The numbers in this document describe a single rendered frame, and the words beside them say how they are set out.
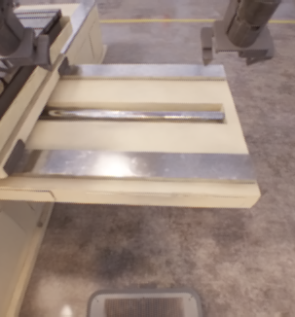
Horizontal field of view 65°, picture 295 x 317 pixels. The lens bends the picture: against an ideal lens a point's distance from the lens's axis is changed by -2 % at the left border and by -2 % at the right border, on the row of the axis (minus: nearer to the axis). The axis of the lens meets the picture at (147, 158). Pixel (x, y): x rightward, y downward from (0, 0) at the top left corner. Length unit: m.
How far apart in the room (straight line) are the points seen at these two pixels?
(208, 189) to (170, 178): 0.15
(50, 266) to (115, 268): 0.40
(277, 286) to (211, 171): 0.92
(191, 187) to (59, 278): 1.01
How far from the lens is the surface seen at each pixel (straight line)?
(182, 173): 0.92
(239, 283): 1.58
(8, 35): 0.52
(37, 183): 1.04
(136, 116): 1.22
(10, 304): 1.63
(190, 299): 1.24
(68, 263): 1.62
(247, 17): 0.45
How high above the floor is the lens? 1.48
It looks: 50 degrees down
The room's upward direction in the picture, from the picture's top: 2 degrees counter-clockwise
